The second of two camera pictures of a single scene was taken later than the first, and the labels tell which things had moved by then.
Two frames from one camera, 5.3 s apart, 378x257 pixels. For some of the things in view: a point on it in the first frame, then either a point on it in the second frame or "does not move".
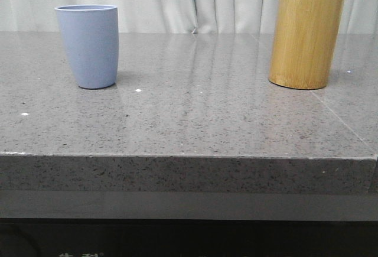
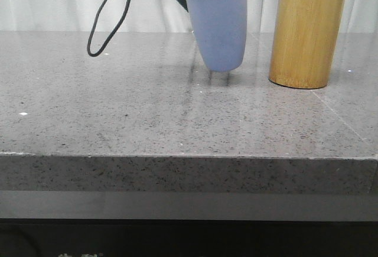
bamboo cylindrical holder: x=308 y=25 does not move
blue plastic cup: x=91 y=33 -> x=220 y=22
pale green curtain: x=175 y=3 does not move
